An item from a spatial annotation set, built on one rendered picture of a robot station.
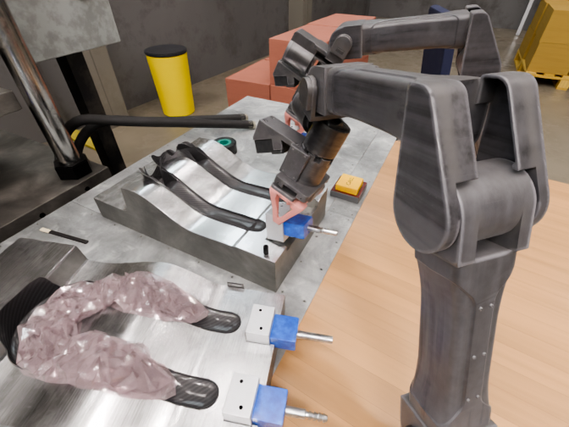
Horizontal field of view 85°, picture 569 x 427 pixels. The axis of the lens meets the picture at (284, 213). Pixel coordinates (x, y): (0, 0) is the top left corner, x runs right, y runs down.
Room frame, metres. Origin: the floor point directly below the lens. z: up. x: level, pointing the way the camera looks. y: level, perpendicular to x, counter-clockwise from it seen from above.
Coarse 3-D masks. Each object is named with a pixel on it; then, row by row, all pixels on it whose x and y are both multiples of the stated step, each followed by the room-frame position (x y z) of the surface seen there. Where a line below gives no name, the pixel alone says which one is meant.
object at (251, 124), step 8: (152, 120) 0.93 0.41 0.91; (160, 120) 0.95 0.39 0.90; (168, 120) 0.96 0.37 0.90; (176, 120) 0.97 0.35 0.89; (184, 120) 0.98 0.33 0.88; (192, 120) 0.99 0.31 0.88; (200, 120) 1.01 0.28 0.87; (208, 120) 1.02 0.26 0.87; (216, 120) 1.03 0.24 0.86; (224, 120) 1.05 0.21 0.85; (232, 120) 1.06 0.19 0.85; (240, 120) 1.08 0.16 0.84; (248, 120) 1.10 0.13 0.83; (224, 128) 1.05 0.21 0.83; (232, 128) 1.06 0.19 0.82; (240, 128) 1.07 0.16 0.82; (248, 128) 1.08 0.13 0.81
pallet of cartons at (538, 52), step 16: (544, 0) 4.90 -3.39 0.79; (560, 0) 4.90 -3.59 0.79; (544, 16) 4.47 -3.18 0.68; (560, 16) 4.05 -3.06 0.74; (528, 32) 4.98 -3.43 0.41; (544, 32) 4.09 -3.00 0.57; (560, 32) 4.02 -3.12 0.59; (528, 48) 4.63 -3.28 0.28; (544, 48) 4.05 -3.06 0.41; (560, 48) 3.99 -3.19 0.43; (528, 64) 4.12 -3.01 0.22; (544, 64) 4.02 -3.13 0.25; (560, 64) 3.95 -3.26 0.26; (560, 80) 3.91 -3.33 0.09
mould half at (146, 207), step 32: (224, 160) 0.69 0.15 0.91; (128, 192) 0.53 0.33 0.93; (160, 192) 0.53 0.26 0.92; (224, 192) 0.58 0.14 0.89; (128, 224) 0.55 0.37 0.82; (160, 224) 0.50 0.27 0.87; (192, 224) 0.48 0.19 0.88; (224, 224) 0.48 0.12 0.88; (224, 256) 0.42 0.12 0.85; (256, 256) 0.39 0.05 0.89; (288, 256) 0.42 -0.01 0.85
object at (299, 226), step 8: (272, 208) 0.46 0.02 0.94; (280, 208) 0.45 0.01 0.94; (288, 208) 0.45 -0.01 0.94; (272, 216) 0.43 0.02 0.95; (280, 216) 0.42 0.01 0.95; (296, 216) 0.44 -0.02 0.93; (304, 216) 0.44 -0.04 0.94; (272, 224) 0.43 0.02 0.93; (288, 224) 0.42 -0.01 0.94; (296, 224) 0.41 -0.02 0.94; (304, 224) 0.41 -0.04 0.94; (272, 232) 0.42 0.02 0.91; (280, 232) 0.42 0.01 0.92; (288, 232) 0.41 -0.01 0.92; (296, 232) 0.41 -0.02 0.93; (304, 232) 0.40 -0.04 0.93; (320, 232) 0.40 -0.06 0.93; (328, 232) 0.40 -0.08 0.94; (336, 232) 0.39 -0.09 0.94; (280, 240) 0.41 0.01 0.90
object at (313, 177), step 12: (312, 156) 0.42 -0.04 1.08; (312, 168) 0.42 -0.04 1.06; (324, 168) 0.42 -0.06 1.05; (276, 180) 0.41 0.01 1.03; (288, 180) 0.41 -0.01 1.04; (300, 180) 0.42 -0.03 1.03; (312, 180) 0.42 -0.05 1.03; (324, 180) 0.45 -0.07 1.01; (300, 192) 0.39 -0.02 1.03; (312, 192) 0.40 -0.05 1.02
